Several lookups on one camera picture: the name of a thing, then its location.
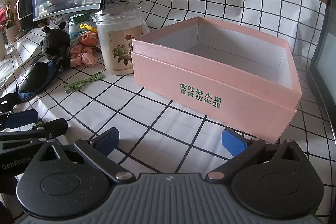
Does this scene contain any black plush toy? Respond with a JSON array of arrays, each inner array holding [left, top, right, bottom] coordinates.
[[42, 22, 71, 67]]

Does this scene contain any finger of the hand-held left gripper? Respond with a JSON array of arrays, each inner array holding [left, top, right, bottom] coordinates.
[[0, 118, 69, 151], [0, 94, 39, 132]]

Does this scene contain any green wire tie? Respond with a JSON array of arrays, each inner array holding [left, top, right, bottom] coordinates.
[[63, 72, 105, 93]]

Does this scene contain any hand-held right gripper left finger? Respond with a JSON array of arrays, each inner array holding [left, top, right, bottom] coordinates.
[[34, 127, 134, 184]]

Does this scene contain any black framed screen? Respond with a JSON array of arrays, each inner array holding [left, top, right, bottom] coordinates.
[[308, 4, 336, 135]]

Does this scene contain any clear jar with floral label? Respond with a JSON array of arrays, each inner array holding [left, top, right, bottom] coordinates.
[[94, 6, 144, 75]]

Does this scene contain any potted plant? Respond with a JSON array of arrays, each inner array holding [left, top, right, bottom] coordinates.
[[3, 0, 19, 42]]

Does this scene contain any pink cardboard box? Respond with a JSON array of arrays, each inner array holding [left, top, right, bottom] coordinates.
[[131, 16, 302, 144]]

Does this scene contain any pink scrunchie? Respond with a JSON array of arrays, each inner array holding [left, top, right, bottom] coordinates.
[[80, 53, 98, 67], [69, 45, 92, 68]]

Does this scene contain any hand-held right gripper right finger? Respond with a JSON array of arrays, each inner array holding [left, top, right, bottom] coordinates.
[[205, 128, 307, 184]]

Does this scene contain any white black checked tablecloth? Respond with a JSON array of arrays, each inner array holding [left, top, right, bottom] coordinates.
[[0, 0, 336, 195]]

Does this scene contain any silver pad with yellow rim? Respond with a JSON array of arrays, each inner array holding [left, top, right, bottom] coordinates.
[[80, 17, 97, 32]]

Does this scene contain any small jar with green lid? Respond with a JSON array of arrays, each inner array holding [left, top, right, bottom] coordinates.
[[69, 13, 91, 40]]

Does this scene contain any black round speaker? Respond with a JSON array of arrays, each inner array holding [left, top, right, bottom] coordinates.
[[17, 0, 34, 29]]

